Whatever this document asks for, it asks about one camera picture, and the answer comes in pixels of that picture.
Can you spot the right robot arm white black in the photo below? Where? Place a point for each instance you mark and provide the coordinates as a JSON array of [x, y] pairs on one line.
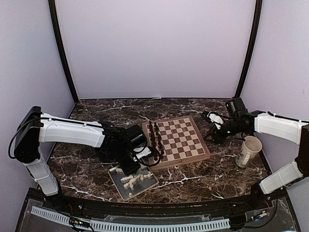
[[287, 138]]

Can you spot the right black frame post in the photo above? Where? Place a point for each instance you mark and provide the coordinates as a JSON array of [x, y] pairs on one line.
[[250, 48]]

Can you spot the black front rail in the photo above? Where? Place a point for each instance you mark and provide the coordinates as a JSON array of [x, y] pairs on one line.
[[86, 208]]

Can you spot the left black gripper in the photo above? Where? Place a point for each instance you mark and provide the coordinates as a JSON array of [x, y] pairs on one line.
[[129, 170]]

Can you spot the left black frame post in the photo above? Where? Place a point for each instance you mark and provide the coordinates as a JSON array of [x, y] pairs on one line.
[[61, 49]]

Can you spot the black chess pieces row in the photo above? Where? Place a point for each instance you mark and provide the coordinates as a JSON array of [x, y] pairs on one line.
[[155, 140]]

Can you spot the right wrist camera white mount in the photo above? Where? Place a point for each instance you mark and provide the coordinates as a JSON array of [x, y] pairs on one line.
[[212, 117]]

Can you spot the black frame post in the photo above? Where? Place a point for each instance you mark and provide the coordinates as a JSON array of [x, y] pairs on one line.
[[250, 48], [61, 49]]

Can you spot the white chess pieces pile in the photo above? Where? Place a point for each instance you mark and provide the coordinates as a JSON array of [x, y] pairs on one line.
[[134, 184]]

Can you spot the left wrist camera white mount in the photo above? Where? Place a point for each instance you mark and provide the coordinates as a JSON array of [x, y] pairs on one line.
[[140, 153]]

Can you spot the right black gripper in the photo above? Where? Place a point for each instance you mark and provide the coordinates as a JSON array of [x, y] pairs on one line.
[[218, 138]]

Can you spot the white slotted cable duct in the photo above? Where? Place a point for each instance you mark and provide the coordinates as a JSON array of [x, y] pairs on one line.
[[128, 224]]

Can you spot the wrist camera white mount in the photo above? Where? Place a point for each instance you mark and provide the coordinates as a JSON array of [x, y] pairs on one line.
[[140, 153], [212, 117]]

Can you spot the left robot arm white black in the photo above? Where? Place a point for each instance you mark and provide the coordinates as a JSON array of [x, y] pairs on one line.
[[38, 127]]

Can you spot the wooden chess board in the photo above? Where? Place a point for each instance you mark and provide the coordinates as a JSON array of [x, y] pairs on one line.
[[179, 138]]

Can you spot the metal tray wooden rim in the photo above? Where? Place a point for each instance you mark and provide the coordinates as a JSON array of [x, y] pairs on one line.
[[116, 173]]

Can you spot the cream white mug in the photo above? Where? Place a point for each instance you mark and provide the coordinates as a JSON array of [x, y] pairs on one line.
[[251, 146]]

